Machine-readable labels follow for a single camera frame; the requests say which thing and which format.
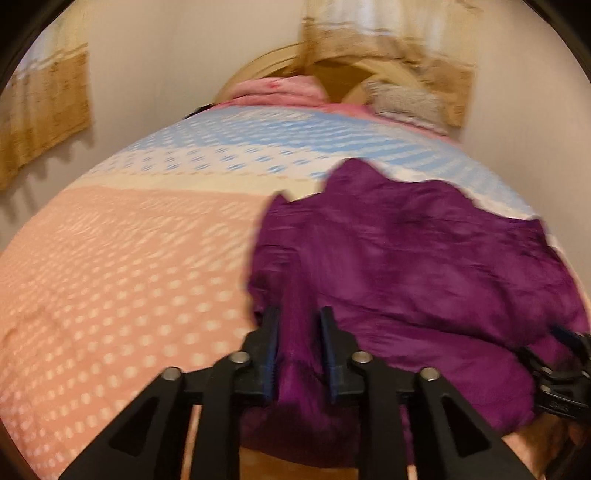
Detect purple puffer jacket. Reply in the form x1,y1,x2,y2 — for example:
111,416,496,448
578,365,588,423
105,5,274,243
242,159,589,475

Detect pink blue dotted bedspread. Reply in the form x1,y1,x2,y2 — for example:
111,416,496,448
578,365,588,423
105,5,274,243
1,106,542,479

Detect grey patterned pillow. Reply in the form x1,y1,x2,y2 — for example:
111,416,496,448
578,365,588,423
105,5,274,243
363,80,449,135

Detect beige side window curtain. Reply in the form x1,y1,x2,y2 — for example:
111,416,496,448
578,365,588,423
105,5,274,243
1,2,92,190

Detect beige floral curtain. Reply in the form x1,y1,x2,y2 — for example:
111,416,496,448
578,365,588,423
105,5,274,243
291,0,483,128

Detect folded pink blanket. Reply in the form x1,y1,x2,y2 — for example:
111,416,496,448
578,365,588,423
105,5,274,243
228,75,329,107

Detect beige wooden headboard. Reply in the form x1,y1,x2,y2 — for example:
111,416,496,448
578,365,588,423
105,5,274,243
214,44,423,105

